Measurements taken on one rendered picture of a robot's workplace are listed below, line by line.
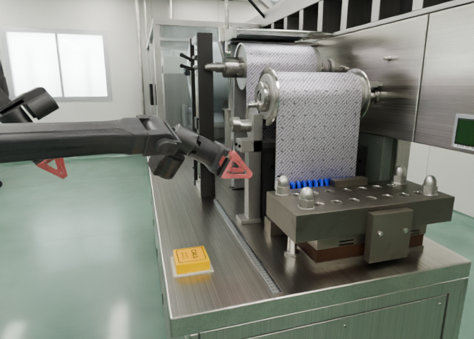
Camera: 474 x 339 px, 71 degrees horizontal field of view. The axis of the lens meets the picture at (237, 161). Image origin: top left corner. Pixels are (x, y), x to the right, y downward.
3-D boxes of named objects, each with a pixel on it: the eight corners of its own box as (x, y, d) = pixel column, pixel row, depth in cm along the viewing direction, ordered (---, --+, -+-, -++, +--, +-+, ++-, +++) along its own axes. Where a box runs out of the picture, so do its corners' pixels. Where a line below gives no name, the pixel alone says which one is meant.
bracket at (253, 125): (234, 218, 97) (234, 113, 90) (255, 216, 98) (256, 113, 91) (239, 225, 92) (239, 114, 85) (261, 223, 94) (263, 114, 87)
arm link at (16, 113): (-7, 113, 81) (-6, 115, 76) (20, 99, 83) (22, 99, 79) (13, 137, 84) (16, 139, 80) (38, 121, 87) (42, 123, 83)
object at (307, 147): (274, 188, 85) (276, 116, 81) (353, 181, 91) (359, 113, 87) (275, 189, 84) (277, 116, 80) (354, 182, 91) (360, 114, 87)
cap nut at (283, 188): (272, 192, 79) (273, 174, 78) (286, 190, 80) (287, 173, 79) (278, 196, 75) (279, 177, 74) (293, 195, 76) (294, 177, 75)
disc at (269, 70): (256, 122, 94) (257, 68, 90) (257, 122, 94) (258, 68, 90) (276, 129, 80) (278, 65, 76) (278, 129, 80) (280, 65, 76)
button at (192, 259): (173, 259, 74) (172, 249, 73) (204, 254, 76) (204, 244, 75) (176, 275, 67) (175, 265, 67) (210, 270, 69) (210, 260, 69)
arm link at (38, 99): (-21, 90, 79) (-20, 90, 73) (24, 67, 84) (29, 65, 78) (14, 131, 85) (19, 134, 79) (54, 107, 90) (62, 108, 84)
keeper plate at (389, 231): (362, 259, 72) (367, 211, 69) (400, 252, 75) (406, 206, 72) (370, 265, 70) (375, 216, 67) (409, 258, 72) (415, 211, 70)
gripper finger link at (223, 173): (247, 191, 77) (212, 174, 73) (238, 182, 83) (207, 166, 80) (261, 165, 76) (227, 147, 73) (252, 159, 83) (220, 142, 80)
